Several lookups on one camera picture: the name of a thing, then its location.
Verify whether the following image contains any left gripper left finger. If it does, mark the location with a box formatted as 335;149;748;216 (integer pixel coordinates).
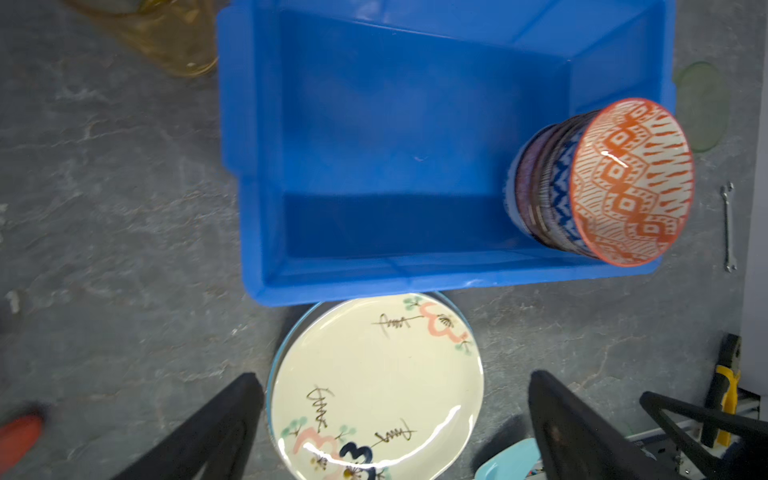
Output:
116;373;265;479

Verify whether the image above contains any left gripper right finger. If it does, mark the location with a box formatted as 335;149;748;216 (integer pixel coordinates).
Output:
528;370;678;479

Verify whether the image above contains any cream floral plate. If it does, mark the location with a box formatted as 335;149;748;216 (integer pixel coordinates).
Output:
266;292;484;479

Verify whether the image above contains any orange patterned bowl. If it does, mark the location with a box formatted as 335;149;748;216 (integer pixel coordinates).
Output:
569;98;695;268

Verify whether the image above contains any blue patterned bowl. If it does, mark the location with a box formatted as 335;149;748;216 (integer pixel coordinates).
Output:
540;111;597;259

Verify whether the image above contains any blue plastic bin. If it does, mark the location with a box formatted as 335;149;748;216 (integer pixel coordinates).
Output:
217;1;676;306

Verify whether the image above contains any teal plastic shovel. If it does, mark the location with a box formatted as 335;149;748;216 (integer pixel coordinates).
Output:
474;438;541;480

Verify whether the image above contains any red work glove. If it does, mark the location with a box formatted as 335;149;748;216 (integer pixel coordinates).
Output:
1;410;46;475

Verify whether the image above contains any metal wrench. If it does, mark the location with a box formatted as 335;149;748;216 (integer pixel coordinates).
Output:
720;182;738;273

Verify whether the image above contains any green glass cup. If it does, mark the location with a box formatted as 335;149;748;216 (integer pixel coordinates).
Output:
674;61;731;153

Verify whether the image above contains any amber glass cup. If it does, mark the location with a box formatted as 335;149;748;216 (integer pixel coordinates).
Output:
66;0;218;78

